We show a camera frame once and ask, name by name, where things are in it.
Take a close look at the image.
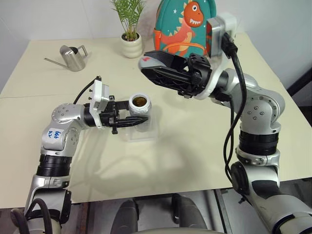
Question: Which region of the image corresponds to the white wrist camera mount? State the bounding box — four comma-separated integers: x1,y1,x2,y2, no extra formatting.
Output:
88,79,111,129
194,13,237,100

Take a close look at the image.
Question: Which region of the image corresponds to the dark grey rounded shape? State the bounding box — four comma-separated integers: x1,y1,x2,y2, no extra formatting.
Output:
170,192,208,230

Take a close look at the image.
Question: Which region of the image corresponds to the thick black hose loop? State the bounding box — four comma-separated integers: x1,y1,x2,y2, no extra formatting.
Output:
9,197,53,234

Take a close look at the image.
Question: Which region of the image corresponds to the clear plastic box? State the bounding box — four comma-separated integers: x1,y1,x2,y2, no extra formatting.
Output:
125,114,158,142

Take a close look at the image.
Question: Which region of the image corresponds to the steel watering can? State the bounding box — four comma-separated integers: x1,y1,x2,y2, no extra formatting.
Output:
43,44,90,72

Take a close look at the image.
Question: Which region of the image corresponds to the green plant in white pot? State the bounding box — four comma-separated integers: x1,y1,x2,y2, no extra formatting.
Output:
109,0,146,59

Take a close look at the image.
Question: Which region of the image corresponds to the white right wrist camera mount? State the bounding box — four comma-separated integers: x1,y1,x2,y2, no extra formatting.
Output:
194,13,237,100

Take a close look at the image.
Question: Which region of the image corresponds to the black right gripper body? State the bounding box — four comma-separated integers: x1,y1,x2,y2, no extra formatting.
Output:
177,53,212,97

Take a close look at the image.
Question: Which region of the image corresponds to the teal dinosaur backpack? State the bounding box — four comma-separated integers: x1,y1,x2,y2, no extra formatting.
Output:
153,0,218,59

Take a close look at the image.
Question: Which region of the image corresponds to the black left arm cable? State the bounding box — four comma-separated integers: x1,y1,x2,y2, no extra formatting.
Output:
73,76,103,104

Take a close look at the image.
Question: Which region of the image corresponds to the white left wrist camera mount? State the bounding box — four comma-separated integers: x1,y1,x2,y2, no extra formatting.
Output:
88,79,111,129

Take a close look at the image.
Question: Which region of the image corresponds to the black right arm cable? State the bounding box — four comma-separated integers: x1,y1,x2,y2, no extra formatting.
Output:
220,31,247,203

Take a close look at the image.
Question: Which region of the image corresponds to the dark furniture panel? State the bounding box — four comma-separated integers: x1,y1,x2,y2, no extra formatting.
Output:
286,65,312,108

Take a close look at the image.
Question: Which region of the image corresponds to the white jar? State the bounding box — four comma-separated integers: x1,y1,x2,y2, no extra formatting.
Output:
127,93,153,123

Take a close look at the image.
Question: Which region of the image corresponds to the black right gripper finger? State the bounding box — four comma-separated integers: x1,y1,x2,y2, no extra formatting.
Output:
144,50,190,71
141,66,196,93

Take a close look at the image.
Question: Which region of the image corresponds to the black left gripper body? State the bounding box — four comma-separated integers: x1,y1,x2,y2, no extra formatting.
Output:
98,96,120,135

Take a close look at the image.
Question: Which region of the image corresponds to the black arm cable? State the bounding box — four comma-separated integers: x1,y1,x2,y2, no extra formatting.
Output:
73,76,103,104
220,31,247,203

